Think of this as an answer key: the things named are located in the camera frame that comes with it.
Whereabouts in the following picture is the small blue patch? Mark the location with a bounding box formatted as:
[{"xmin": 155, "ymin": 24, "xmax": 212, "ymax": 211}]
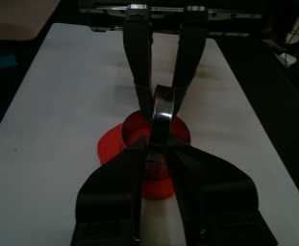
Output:
[{"xmin": 0, "ymin": 53, "xmax": 19, "ymax": 69}]

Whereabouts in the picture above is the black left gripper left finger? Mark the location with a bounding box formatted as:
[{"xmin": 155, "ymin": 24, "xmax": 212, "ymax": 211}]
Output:
[{"xmin": 70, "ymin": 135, "xmax": 150, "ymax": 246}]

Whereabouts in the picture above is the round metal dough cutter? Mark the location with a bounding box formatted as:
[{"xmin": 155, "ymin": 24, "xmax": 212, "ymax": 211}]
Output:
[{"xmin": 121, "ymin": 84, "xmax": 193, "ymax": 171}]

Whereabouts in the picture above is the white cutting board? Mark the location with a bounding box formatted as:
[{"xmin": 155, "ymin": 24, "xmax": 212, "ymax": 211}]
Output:
[{"xmin": 0, "ymin": 22, "xmax": 299, "ymax": 246}]

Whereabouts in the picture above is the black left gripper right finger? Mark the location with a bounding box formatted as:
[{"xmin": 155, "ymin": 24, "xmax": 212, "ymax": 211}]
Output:
[{"xmin": 163, "ymin": 137, "xmax": 281, "ymax": 246}]

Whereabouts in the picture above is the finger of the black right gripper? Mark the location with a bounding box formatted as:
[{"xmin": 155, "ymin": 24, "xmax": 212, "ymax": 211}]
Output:
[
  {"xmin": 122, "ymin": 3, "xmax": 157, "ymax": 123},
  {"xmin": 172, "ymin": 4, "xmax": 210, "ymax": 113}
]

